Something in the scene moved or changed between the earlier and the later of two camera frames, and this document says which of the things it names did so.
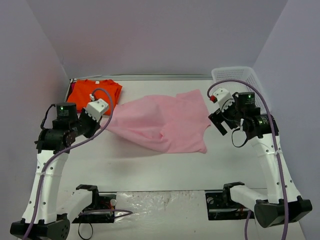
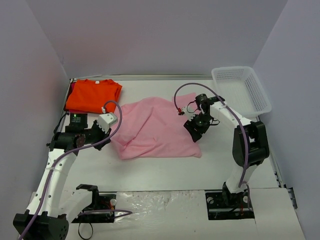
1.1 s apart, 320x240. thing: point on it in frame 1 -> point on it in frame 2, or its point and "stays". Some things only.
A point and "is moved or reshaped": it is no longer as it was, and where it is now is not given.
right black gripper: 217,122 -> 193,127
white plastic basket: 246,73 stays
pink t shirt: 175,123 is moved or reshaped
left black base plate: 100,200 stays
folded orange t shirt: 83,91 stays
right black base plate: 220,207 stays
